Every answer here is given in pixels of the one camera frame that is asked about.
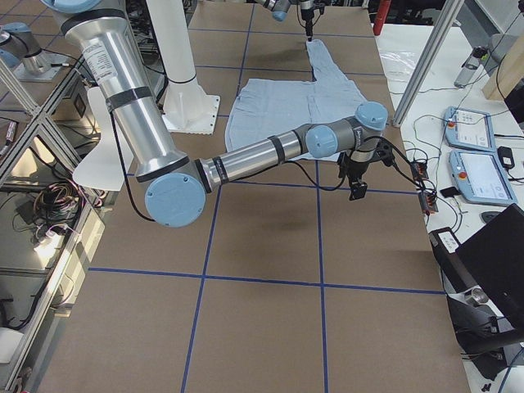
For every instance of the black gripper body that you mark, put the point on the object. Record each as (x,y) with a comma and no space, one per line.
(305,14)
(354,170)

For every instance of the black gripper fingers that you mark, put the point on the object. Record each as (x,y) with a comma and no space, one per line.
(309,32)

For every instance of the light blue striped shirt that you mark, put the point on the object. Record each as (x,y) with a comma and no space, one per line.
(266,107)

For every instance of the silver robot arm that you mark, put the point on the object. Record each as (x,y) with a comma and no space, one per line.
(280,8)
(176,185)

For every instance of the red fire extinguisher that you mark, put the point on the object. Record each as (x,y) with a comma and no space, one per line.
(381,16)

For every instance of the clear plastic bag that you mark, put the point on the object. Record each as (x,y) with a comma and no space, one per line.
(398,65)

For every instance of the upper teach pendant tablet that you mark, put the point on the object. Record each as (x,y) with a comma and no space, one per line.
(469,129)

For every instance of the teach pendant tablet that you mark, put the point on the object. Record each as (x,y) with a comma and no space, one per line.
(480,178)
(469,129)

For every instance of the lower teach pendant tablet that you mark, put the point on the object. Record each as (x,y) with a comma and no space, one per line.
(480,178)

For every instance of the black laptop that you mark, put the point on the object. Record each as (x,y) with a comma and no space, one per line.
(491,258)

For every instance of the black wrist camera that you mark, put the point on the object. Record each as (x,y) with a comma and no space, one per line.
(358,190)

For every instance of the aluminium frame post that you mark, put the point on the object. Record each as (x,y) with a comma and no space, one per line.
(437,36)

